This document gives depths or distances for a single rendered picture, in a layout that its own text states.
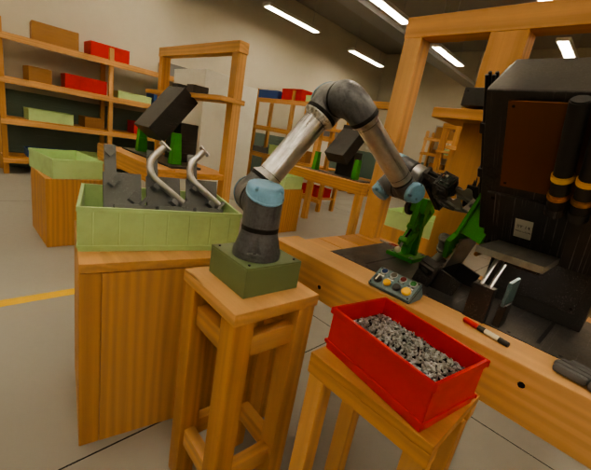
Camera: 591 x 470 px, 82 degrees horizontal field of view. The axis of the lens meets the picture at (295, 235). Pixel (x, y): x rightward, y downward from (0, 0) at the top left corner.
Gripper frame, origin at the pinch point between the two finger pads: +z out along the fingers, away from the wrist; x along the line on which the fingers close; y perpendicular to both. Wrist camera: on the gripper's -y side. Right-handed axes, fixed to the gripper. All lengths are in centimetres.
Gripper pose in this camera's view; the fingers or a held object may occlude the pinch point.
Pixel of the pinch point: (471, 208)
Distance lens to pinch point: 134.1
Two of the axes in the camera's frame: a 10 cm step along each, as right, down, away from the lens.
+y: -2.6, -5.3, -8.1
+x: 7.6, -6.3, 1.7
